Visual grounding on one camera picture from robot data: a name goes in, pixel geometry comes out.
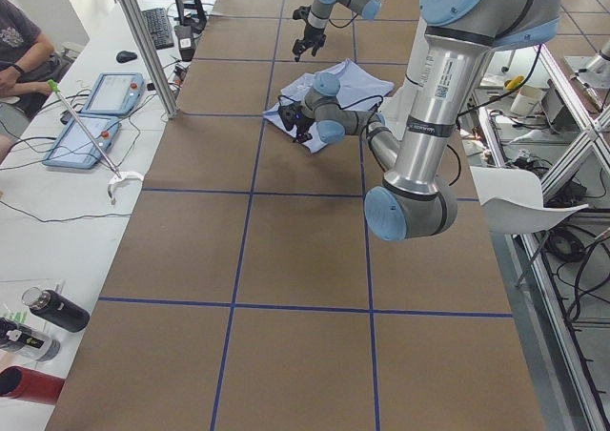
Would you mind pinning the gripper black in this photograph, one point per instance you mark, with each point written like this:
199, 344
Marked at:
312, 33
301, 125

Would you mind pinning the light blue striped shirt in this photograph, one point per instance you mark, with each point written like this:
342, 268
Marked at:
342, 101

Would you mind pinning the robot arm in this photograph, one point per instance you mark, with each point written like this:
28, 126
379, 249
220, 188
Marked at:
458, 38
367, 9

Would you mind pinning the black keyboard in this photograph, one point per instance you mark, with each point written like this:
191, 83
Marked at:
159, 27

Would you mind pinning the black computer mouse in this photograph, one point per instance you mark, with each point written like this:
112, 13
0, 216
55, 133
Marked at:
125, 56

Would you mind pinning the upper teach pendant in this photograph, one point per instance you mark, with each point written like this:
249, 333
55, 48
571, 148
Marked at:
115, 94

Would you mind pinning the teach pendant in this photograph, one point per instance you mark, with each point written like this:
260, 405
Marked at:
115, 94
74, 149

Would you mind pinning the white plastic chair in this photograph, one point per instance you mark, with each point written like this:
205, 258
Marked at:
512, 202

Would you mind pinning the lower teach pendant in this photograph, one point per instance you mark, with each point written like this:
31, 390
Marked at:
74, 149

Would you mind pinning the long metal rod tool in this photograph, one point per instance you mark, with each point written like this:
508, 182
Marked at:
54, 88

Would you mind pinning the seated person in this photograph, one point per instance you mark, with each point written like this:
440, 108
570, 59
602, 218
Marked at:
28, 60

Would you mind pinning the black bottle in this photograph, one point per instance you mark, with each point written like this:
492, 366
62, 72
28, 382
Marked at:
56, 309

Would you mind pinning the red bottle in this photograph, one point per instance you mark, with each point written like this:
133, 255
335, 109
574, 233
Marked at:
20, 383

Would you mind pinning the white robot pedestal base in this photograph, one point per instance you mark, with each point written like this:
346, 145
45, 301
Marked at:
395, 108

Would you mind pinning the aluminium frame post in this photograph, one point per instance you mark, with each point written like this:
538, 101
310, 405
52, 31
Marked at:
149, 55

